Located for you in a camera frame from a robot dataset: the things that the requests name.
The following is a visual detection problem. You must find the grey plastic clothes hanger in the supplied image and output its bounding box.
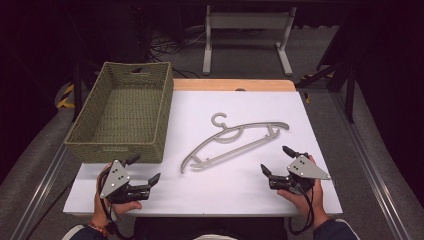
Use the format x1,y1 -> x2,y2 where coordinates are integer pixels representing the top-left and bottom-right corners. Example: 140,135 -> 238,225
180,112 -> 291,175

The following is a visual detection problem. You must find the yellow black floor tape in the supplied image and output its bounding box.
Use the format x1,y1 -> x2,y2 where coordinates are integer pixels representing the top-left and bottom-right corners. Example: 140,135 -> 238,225
55,83 -> 76,110

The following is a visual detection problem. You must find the black metal stand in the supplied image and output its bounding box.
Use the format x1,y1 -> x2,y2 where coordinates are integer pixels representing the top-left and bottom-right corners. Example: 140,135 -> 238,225
294,13 -> 358,125

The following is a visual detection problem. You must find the person's right hand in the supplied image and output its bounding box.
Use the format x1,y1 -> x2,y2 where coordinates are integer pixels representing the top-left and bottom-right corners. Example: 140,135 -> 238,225
276,154 -> 331,231

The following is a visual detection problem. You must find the grey metal stand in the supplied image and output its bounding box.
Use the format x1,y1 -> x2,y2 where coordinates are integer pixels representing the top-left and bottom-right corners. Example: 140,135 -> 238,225
202,4 -> 298,77

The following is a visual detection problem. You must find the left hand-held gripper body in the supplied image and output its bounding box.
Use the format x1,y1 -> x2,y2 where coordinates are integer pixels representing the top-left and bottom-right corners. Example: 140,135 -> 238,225
99,159 -> 152,205

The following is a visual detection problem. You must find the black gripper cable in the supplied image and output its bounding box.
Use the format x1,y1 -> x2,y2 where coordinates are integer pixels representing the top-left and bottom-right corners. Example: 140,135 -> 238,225
287,185 -> 317,236
98,169 -> 135,240

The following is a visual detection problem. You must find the bundle of floor cables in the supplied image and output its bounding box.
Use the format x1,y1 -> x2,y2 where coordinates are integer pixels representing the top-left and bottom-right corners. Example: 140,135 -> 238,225
149,28 -> 208,80

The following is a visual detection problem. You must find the white table board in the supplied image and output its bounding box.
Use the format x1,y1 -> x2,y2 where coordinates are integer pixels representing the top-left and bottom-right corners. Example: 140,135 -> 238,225
62,90 -> 344,218

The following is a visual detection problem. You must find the person's left hand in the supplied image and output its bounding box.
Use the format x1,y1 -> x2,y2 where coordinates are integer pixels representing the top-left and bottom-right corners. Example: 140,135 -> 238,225
91,162 -> 143,231

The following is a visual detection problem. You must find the green woven basket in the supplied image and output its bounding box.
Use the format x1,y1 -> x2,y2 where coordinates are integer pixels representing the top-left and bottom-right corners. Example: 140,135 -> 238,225
63,61 -> 175,165

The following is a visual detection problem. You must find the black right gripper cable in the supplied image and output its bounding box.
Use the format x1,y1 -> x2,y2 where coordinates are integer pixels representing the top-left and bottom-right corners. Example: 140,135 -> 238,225
287,185 -> 317,236

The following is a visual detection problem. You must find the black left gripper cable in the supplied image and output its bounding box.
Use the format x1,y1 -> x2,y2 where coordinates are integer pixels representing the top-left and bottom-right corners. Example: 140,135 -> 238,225
98,169 -> 135,240

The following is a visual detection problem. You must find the orange bracelet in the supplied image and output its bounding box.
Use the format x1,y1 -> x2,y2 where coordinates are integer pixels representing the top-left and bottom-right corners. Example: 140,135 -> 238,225
87,221 -> 110,236

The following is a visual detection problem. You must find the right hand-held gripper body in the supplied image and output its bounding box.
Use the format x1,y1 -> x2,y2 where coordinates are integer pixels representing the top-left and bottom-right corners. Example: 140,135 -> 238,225
268,155 -> 332,195

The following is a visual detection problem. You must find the metal floor rail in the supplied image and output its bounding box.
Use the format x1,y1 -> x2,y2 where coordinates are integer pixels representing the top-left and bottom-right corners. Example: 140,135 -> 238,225
9,145 -> 72,240
329,89 -> 410,240

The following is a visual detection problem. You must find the wooden table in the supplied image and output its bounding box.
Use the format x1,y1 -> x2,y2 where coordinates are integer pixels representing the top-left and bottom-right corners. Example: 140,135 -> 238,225
172,78 -> 297,93

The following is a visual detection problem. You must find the person's lap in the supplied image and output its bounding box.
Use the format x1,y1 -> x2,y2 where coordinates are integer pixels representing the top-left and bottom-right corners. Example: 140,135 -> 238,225
132,216 -> 288,240

